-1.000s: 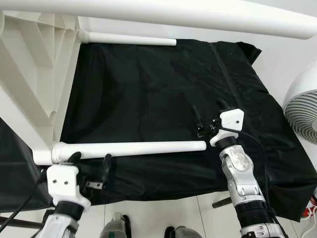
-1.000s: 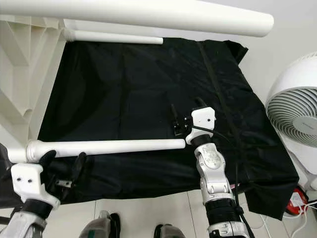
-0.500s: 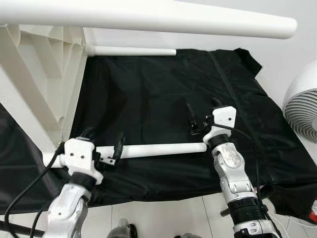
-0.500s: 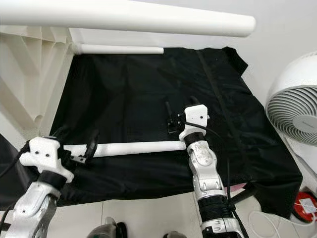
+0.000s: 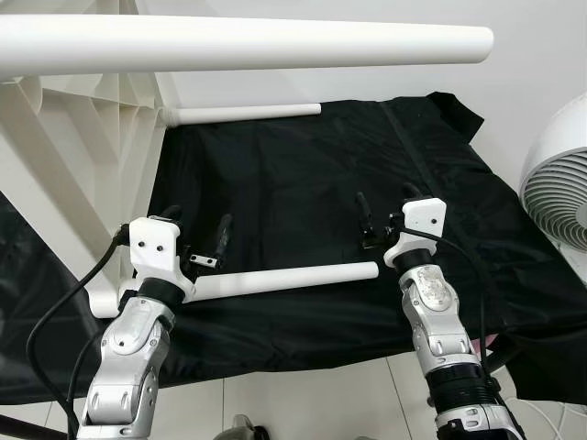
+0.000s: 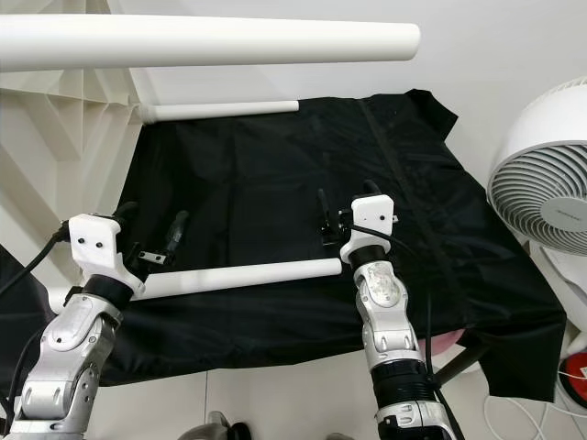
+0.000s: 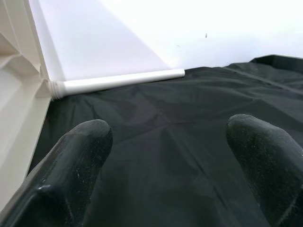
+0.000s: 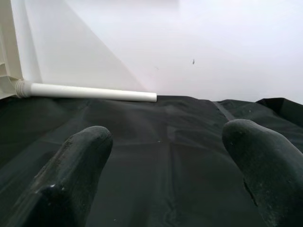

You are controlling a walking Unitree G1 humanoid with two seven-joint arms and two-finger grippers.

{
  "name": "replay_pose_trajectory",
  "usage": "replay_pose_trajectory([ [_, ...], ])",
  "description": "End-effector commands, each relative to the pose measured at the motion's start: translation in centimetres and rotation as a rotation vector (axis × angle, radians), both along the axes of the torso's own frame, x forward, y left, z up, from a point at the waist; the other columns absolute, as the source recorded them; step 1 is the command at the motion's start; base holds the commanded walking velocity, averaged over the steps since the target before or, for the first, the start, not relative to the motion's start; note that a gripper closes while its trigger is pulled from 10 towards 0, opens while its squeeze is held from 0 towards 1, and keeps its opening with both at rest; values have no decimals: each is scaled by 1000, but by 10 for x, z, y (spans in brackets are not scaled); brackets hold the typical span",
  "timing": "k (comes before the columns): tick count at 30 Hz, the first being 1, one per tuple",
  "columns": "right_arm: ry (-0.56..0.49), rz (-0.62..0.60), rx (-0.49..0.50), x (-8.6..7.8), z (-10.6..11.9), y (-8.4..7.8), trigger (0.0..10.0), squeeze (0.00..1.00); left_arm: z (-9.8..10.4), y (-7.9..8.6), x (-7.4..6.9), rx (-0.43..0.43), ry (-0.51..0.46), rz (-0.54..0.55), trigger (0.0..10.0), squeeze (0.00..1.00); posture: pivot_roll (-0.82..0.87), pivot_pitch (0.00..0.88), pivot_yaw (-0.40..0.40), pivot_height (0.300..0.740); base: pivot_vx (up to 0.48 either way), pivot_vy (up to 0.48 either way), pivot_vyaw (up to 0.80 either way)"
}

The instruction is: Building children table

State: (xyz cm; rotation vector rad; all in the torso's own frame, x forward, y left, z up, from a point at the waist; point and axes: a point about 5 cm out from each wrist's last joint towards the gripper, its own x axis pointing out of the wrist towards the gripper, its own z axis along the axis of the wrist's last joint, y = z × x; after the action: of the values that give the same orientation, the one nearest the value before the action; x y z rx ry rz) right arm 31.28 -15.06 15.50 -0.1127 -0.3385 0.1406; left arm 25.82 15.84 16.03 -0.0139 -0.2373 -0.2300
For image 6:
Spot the white plastic table leg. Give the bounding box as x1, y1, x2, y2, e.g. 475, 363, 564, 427
142, 258, 344, 302
0, 14, 422, 73
138, 100, 301, 125

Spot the white plastic table top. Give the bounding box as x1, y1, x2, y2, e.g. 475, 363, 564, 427
0, 0, 159, 313

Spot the black fabric table cover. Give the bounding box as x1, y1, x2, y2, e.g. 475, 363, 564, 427
0, 89, 568, 404

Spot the pink soft item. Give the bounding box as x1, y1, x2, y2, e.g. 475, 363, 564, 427
422, 328, 465, 356

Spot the white round standing fan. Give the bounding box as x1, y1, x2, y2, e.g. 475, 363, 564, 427
486, 78, 587, 250

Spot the grey metal table leg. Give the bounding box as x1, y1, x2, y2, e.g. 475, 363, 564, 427
434, 344, 489, 388

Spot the grey robot left foot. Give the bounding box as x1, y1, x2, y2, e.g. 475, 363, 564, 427
179, 412, 250, 440

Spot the white rounded appliance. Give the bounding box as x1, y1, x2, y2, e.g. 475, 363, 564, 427
527, 238, 587, 354

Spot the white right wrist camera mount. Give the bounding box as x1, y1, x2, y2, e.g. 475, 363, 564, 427
339, 194, 398, 267

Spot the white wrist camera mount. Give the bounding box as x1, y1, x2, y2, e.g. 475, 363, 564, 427
69, 214, 146, 300
339, 194, 398, 267

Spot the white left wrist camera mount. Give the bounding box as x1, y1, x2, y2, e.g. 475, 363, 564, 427
69, 214, 146, 300

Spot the white power cable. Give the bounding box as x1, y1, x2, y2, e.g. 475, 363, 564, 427
486, 392, 587, 440

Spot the red round cable reel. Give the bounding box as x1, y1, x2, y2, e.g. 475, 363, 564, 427
559, 353, 587, 409

